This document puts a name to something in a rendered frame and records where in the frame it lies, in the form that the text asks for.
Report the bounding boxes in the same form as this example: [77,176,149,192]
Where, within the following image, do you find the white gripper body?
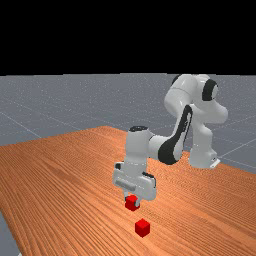
[112,161,157,202]

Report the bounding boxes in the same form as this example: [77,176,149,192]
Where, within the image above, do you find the red cube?
[124,195,141,212]
[134,218,151,239]

